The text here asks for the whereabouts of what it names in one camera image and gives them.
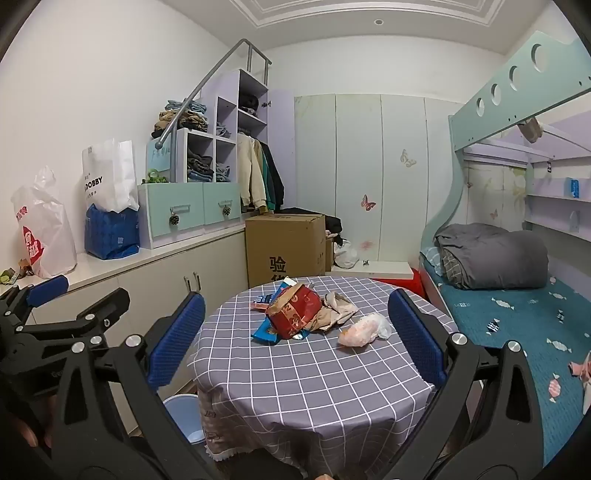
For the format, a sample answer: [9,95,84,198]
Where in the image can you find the teal bunk bed frame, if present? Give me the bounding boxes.
[421,31,590,248]

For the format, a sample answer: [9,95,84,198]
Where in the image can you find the white paper shopping bag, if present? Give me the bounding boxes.
[82,139,139,213]

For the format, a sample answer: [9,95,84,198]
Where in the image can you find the white wardrobe with butterflies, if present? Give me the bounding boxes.
[294,94,460,266]

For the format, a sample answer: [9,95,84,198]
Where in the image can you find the crumpled beige paper bag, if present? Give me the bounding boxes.
[304,292,359,333]

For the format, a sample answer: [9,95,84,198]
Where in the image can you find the grey rolled duvet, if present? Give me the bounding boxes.
[434,223,549,290]

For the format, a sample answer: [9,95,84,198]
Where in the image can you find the beige hanging jacket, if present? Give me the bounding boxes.
[238,133,266,209]

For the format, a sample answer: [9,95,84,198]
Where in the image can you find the white orange plastic bag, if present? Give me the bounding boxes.
[338,312,394,348]

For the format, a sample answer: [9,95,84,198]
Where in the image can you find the grey checked tablecloth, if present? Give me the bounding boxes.
[190,284,434,478]

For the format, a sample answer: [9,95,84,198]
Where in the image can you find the light blue trash bin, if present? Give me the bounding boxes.
[163,394,205,445]

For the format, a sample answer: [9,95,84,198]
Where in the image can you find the blue fabric bag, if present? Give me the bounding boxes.
[84,204,139,260]

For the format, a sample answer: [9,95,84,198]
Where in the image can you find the white red plastic bag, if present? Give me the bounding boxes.
[11,166,77,279]

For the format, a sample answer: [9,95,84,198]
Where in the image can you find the red snack bag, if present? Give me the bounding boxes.
[266,282,322,340]

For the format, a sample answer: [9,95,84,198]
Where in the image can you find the brown cardboard box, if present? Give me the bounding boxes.
[245,214,327,287]

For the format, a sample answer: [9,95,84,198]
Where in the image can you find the teal drawer unit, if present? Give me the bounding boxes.
[137,182,243,250]

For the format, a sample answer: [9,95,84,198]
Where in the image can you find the teal candy print mattress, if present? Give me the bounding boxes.
[421,258,590,461]

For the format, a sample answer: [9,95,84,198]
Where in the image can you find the white low cabinet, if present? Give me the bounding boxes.
[0,221,250,434]

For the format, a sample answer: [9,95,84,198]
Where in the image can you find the lilac shelf unit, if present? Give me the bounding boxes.
[146,69,296,224]

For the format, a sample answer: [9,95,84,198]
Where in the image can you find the metal handrail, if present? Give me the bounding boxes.
[154,38,274,151]

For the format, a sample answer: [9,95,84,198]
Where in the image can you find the blue cookie wrapper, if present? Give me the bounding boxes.
[252,317,281,346]

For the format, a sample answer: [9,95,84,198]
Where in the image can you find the blue white snack packet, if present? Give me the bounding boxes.
[250,277,297,312]

